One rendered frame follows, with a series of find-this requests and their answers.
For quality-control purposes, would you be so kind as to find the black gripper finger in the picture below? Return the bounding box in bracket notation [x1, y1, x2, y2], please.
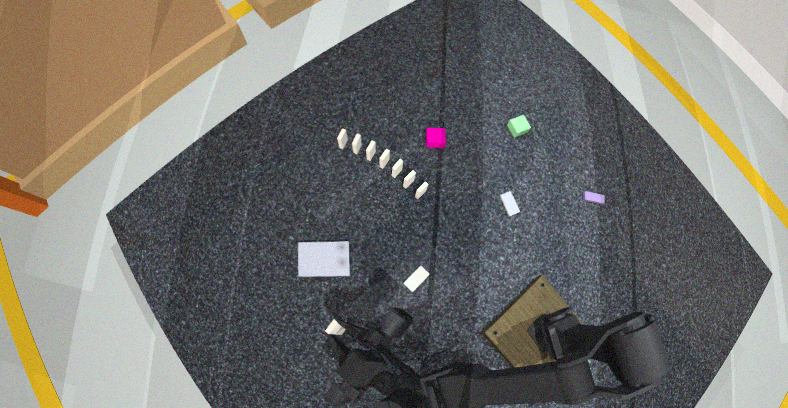
[336, 319, 381, 343]
[325, 332, 351, 368]

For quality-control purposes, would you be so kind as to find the magenta cube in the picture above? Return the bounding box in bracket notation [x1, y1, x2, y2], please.
[426, 128, 446, 148]

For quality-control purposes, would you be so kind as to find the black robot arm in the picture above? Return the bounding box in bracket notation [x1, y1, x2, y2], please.
[337, 307, 671, 408]

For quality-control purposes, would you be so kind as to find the light green block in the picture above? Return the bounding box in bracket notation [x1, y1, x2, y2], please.
[507, 115, 531, 137]

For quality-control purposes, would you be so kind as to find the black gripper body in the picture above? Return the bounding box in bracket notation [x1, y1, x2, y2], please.
[324, 307, 416, 406]

